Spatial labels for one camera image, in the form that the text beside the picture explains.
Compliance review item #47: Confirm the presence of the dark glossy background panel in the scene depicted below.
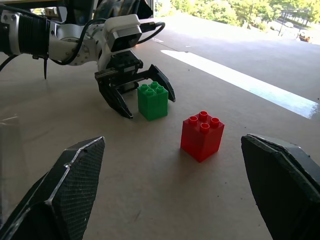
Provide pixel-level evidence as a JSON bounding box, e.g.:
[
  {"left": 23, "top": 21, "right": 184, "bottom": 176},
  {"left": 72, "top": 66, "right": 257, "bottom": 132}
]
[{"left": 61, "top": 0, "right": 154, "bottom": 26}]

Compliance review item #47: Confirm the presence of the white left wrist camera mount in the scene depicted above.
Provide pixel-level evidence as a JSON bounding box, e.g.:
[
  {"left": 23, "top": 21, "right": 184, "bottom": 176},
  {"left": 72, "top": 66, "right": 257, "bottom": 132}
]
[{"left": 96, "top": 14, "right": 143, "bottom": 75}]

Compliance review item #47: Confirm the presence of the black zip tie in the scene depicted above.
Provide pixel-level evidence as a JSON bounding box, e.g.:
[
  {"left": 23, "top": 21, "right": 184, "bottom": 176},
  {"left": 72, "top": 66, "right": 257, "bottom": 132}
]
[{"left": 32, "top": 53, "right": 50, "bottom": 80}]

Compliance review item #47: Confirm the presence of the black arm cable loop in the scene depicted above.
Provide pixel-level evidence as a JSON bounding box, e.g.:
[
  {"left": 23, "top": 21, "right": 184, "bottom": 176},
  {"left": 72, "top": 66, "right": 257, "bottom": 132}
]
[{"left": 49, "top": 17, "right": 109, "bottom": 67}]

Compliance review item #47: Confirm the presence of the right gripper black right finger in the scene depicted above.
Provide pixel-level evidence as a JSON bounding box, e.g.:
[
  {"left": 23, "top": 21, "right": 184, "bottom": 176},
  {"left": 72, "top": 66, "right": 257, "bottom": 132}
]
[{"left": 240, "top": 133, "right": 320, "bottom": 240}]

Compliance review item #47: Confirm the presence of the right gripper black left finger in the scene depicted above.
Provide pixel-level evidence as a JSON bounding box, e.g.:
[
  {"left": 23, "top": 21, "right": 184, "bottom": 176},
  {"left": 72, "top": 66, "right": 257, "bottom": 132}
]
[{"left": 0, "top": 136, "right": 106, "bottom": 240}]

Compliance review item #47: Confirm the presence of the black camera cable with plug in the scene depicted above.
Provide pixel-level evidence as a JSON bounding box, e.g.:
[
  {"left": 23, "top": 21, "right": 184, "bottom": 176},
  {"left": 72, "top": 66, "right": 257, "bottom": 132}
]
[{"left": 133, "top": 21, "right": 166, "bottom": 48}]

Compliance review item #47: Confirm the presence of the red studded building cube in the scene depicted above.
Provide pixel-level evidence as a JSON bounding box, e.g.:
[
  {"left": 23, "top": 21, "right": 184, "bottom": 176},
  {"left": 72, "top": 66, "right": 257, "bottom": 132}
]
[{"left": 180, "top": 110, "right": 225, "bottom": 163}]

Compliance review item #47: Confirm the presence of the green studded building cube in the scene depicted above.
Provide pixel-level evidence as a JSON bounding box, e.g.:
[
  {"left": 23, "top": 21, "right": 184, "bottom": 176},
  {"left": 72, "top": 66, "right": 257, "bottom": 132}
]
[{"left": 136, "top": 81, "right": 169, "bottom": 122}]

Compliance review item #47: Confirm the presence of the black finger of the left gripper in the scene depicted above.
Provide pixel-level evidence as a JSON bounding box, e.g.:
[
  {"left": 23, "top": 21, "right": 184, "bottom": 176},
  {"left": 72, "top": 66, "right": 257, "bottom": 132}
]
[
  {"left": 97, "top": 81, "right": 134, "bottom": 120},
  {"left": 148, "top": 63, "right": 177, "bottom": 103}
]

